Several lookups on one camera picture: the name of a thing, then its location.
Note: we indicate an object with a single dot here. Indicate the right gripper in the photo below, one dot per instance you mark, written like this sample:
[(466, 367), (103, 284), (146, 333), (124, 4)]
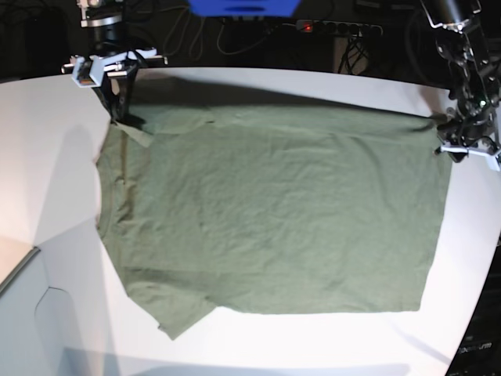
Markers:
[(117, 106)]

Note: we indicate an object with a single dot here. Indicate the blue plastic box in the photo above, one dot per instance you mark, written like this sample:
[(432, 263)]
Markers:
[(217, 8)]

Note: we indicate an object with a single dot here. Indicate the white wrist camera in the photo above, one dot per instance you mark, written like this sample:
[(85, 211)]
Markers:
[(88, 72), (493, 161)]

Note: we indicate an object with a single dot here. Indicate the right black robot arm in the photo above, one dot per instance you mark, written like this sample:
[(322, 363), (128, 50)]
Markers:
[(106, 26)]

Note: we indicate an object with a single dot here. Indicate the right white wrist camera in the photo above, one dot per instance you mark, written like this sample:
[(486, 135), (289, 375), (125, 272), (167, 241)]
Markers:
[(88, 72)]

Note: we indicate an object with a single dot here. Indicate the olive green t-shirt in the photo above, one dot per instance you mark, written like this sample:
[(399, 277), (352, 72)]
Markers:
[(271, 209)]

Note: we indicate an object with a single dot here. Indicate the black power strip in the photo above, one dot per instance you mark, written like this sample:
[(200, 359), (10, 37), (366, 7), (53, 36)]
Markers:
[(339, 29)]

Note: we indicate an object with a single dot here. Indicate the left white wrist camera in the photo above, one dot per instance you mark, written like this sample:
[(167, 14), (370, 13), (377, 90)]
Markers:
[(493, 161)]

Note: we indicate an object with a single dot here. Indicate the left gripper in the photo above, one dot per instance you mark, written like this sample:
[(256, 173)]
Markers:
[(464, 137)]

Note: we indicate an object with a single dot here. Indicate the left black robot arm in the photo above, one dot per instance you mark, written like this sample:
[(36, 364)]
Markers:
[(476, 74)]

